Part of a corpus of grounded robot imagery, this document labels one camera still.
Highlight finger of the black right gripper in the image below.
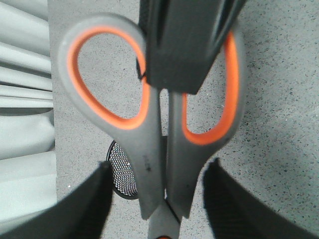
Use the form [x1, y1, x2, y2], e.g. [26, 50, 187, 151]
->
[139, 0, 246, 95]

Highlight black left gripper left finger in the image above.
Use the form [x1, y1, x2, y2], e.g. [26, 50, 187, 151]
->
[1, 161, 112, 239]

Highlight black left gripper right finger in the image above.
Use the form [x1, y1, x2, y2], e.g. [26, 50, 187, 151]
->
[203, 158, 317, 239]

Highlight grey orange handled scissors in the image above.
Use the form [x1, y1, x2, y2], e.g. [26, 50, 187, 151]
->
[57, 13, 245, 239]

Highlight black mesh pen bucket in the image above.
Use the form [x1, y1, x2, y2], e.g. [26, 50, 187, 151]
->
[106, 135, 168, 200]

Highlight grey pleated curtain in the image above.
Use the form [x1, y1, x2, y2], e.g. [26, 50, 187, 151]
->
[0, 0, 57, 226]

